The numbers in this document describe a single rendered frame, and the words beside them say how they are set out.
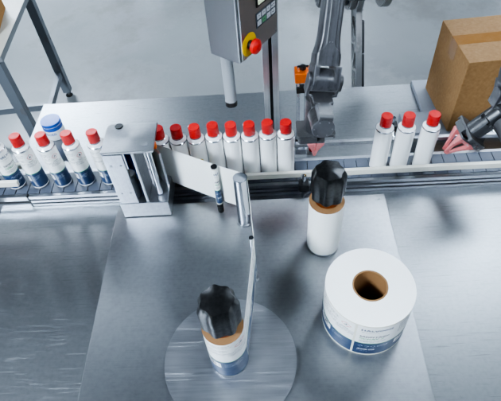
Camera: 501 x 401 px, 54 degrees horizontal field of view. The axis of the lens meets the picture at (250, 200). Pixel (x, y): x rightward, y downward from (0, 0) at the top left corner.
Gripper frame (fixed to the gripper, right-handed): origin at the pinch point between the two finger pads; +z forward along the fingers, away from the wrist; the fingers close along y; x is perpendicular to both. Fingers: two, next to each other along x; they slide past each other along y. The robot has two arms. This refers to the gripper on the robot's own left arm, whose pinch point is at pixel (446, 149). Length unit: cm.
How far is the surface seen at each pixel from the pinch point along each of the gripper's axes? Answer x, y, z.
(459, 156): 8.2, -2.3, 0.6
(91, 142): -87, 1, 58
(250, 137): -52, 2, 29
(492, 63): -0.5, -17.4, -22.2
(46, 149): -97, 1, 67
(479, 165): 8.6, 4.7, -3.9
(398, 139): -16.5, 1.7, 4.9
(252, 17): -72, -4, 2
